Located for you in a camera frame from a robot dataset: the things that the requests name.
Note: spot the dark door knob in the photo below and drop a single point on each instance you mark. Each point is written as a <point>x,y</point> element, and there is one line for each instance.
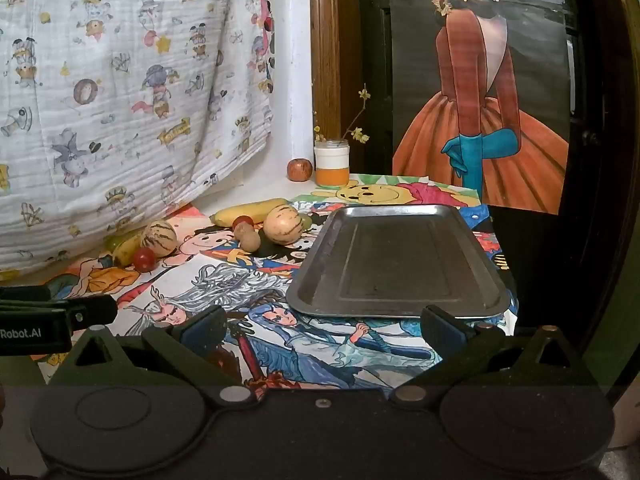
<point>589,138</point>

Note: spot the cartoon printed tablecloth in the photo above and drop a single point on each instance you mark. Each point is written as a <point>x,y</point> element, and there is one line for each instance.
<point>215,270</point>

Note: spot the red apple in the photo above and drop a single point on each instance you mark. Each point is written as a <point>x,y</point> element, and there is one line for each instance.
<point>300,169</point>

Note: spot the brown spotted banana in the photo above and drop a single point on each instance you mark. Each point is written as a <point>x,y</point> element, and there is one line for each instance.
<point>125,254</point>

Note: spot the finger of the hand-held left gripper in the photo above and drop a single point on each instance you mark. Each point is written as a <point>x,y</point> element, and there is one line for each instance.
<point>25,293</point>
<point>95,310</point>

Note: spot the yellow flower twig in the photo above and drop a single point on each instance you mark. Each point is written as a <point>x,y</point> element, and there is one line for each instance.
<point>359,135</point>

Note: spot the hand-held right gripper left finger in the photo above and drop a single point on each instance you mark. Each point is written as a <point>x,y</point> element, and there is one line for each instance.
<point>200,330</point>

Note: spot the white printed blanket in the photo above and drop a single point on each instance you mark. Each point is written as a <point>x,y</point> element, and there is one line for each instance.
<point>100,110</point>

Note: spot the white and orange jar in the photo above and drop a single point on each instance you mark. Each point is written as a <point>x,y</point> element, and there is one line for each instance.
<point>331,165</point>

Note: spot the green grape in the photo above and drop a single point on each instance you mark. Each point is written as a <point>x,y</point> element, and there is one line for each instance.
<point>306,221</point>
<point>114,242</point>

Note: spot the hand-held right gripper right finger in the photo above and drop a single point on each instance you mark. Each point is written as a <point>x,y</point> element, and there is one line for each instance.
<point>442,332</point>

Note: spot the metal tray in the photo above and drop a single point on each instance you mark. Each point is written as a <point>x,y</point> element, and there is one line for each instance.
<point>400,260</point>

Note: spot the brown potato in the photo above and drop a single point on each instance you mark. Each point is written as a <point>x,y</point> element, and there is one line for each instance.
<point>251,243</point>

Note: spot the striped pepino melon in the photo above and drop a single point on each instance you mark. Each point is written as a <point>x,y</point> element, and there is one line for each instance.
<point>281,224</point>
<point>159,239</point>

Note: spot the dark wooden door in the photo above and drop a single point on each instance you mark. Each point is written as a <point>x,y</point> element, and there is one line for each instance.
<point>375,60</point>

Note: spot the yellow banana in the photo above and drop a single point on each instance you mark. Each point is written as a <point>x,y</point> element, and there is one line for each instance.
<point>250,211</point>

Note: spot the wall poster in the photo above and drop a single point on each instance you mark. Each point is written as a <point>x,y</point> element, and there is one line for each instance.
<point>475,85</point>

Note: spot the brown wooden door post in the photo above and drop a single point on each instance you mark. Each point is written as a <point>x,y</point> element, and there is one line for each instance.
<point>625,110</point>
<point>332,35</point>

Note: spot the red cherry tomato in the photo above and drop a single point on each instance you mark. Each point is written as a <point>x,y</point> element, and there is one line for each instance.
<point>243,220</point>
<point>144,259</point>

